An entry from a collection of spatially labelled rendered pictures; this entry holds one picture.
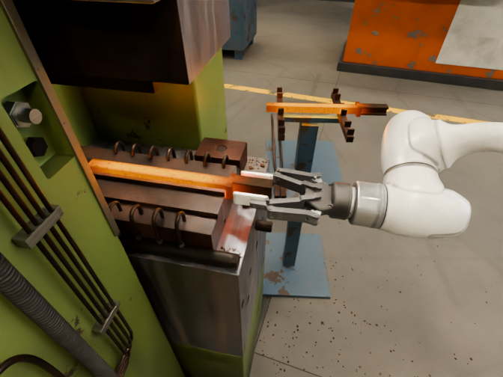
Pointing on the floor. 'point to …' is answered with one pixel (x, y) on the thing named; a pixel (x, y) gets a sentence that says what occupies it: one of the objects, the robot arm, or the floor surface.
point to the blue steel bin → (241, 26)
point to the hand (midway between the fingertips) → (251, 188)
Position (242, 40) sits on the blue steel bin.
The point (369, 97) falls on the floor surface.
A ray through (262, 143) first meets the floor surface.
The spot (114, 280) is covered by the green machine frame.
